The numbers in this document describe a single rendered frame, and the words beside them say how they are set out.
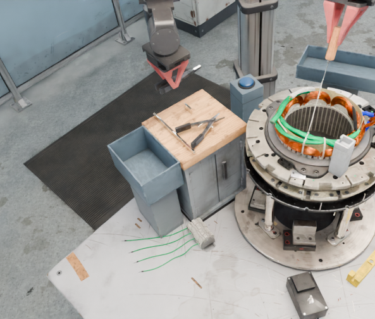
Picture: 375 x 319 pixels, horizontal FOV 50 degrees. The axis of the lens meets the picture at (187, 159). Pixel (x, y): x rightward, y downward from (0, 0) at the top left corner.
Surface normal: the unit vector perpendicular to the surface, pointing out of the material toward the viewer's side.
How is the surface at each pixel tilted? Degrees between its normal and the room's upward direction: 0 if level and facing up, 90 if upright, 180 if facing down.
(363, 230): 0
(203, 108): 0
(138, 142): 90
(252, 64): 90
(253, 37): 90
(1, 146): 0
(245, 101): 90
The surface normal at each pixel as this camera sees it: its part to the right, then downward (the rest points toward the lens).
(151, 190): 0.58, 0.57
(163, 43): 0.16, 0.74
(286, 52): -0.11, -0.65
